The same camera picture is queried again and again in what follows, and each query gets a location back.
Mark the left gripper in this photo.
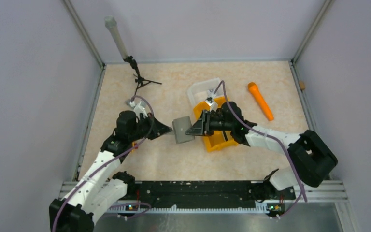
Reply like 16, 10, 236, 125
129, 112, 172, 142

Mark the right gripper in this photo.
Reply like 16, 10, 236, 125
186, 109, 234, 137

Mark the grey leather card holder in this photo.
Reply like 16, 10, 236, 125
172, 116, 195, 144

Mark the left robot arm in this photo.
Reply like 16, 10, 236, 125
49, 110, 172, 232

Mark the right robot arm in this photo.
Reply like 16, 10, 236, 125
186, 101, 338, 199

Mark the yellow plastic bin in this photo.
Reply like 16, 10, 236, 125
193, 101, 238, 152

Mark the yellow toy brick car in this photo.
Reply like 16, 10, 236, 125
131, 142, 139, 151

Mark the white plastic bin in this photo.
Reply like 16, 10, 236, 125
187, 78, 220, 107

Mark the grey plastic bolt tool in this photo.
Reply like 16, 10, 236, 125
125, 99, 136, 108

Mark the black mini tripod with tube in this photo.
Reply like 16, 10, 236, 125
104, 15, 162, 95

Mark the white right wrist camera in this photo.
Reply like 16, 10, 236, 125
204, 97, 218, 112

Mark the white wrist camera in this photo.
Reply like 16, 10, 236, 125
204, 97, 218, 112
132, 101, 148, 119

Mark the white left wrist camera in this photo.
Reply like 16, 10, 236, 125
132, 101, 148, 119

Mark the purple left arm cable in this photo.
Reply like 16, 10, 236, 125
51, 95, 155, 232

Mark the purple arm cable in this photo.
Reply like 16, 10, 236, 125
51, 95, 155, 232
213, 80, 308, 218

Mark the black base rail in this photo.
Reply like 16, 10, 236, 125
118, 181, 296, 209

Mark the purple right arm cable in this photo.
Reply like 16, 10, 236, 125
213, 80, 308, 218

